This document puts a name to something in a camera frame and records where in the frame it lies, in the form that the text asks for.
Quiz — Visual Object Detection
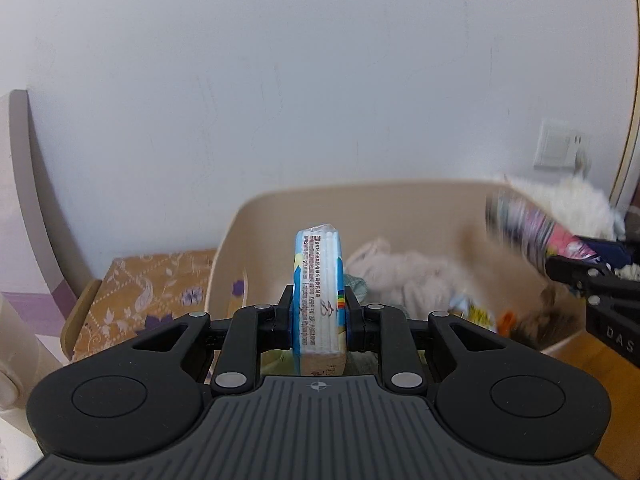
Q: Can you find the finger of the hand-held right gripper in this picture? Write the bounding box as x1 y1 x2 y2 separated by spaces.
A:
574 236 634 267
545 256 640 307

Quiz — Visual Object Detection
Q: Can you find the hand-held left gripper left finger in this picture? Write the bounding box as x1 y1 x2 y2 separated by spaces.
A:
131 285 296 396

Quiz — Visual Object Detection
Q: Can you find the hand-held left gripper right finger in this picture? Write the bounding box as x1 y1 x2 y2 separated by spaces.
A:
344 287 506 392

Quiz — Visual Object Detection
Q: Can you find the green checkered cloth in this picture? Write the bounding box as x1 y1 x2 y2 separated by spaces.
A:
345 274 372 307

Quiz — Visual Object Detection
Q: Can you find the blue tissue packet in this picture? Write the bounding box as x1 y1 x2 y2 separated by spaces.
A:
291 225 349 377

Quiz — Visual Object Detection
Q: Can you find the brown sock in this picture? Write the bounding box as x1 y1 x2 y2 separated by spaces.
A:
509 282 568 352

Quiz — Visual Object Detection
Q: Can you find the white fluffy cloth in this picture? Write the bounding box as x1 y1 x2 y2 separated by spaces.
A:
370 251 467 322

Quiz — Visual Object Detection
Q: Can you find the yellow green snack packet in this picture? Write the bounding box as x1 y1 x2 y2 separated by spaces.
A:
449 294 502 334

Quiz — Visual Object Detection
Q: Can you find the beige storage box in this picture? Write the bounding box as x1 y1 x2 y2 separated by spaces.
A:
206 179 589 357

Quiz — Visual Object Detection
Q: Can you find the wooden desktop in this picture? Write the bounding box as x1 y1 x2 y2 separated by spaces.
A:
542 329 640 480

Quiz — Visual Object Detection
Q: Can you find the white plush dog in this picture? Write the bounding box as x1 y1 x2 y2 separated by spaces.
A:
492 172 640 282

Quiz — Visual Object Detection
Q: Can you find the orange floral cloth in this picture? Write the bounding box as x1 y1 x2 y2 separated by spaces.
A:
61 249 219 362

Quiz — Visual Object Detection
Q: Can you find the pink padded headboard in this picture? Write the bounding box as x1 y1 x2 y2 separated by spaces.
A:
0 89 102 302

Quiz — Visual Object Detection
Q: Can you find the white wall switch socket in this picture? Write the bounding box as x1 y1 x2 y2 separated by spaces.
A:
532 118 594 171

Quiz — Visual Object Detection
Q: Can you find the white door frame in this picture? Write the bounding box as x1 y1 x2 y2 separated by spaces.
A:
609 0 640 211

